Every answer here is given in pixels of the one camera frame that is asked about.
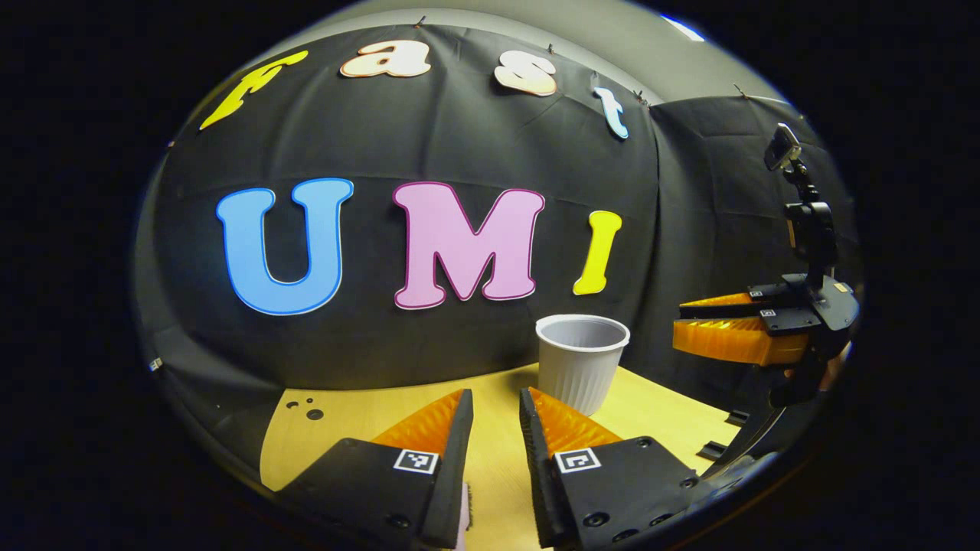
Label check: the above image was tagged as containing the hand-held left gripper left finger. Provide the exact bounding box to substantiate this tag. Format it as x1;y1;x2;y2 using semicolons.
276;389;474;550

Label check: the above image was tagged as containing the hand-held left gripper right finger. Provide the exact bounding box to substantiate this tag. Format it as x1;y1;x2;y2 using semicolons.
519;386;701;550

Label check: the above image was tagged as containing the small mauve broom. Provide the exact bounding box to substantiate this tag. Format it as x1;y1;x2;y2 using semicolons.
457;482;473;551

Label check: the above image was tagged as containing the white ribbed garbage bin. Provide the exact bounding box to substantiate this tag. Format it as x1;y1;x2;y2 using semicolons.
536;314;631;416

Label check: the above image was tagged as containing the ceiling light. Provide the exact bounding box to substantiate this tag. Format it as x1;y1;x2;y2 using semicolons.
662;14;705;43

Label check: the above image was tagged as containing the black backdrop cloth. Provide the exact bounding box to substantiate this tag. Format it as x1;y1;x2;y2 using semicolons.
134;23;862;491

